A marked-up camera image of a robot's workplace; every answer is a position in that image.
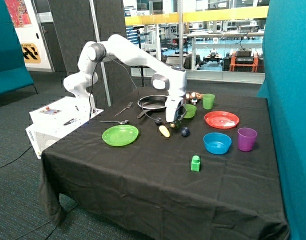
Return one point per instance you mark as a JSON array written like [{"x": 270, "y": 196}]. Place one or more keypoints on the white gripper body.
[{"x": 174, "y": 108}]

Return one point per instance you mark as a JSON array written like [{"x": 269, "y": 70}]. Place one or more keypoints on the green capsicum toy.
[{"x": 176, "y": 124}]

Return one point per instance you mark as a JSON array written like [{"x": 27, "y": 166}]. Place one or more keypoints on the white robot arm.
[{"x": 172, "y": 79}]

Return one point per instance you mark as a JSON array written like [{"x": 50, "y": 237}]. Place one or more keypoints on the red plastic plate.
[{"x": 221, "y": 119}]

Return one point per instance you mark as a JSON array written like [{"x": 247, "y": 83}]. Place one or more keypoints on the green plastic plate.
[{"x": 120, "y": 135}]

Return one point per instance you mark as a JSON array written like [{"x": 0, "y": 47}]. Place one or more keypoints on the green plastic bowl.
[{"x": 190, "y": 111}]

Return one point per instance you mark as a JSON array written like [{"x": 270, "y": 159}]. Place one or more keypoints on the black frying pan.
[{"x": 151, "y": 103}]

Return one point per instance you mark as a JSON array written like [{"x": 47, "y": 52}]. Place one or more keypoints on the dark blue plum toy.
[{"x": 158, "y": 121}]

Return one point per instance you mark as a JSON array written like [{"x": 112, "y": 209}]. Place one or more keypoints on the brown plush toy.
[{"x": 194, "y": 97}]

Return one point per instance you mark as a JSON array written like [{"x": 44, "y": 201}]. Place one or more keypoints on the yellow corn toy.
[{"x": 164, "y": 131}]

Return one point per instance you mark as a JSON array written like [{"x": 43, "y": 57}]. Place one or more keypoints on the dark blue ball toy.
[{"x": 185, "y": 132}]

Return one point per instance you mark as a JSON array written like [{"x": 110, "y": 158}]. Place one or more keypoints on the green plastic cup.
[{"x": 208, "y": 101}]

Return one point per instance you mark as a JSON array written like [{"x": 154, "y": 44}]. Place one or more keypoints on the metal fork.
[{"x": 127, "y": 107}]

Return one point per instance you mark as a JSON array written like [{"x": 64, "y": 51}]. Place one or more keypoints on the metal spoon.
[{"x": 123, "y": 122}]

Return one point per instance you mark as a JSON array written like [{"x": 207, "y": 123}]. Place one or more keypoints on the blue plastic bowl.
[{"x": 217, "y": 143}]

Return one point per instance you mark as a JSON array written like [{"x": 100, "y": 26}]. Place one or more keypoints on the green toy block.
[{"x": 195, "y": 163}]

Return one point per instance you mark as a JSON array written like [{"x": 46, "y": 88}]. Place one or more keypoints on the purple plastic cup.
[{"x": 246, "y": 138}]

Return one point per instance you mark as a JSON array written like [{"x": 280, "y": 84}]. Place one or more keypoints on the black tablecloth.
[{"x": 148, "y": 185}]

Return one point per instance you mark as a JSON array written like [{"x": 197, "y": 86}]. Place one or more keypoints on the black tripod stand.
[{"x": 137, "y": 29}]

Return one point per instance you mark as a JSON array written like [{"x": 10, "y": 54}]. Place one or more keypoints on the white robot control box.
[{"x": 56, "y": 120}]

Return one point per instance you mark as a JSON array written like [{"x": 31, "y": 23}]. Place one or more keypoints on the teal sofa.
[{"x": 13, "y": 72}]

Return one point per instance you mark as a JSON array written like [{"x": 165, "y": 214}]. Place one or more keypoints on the teal partition wall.
[{"x": 284, "y": 86}]

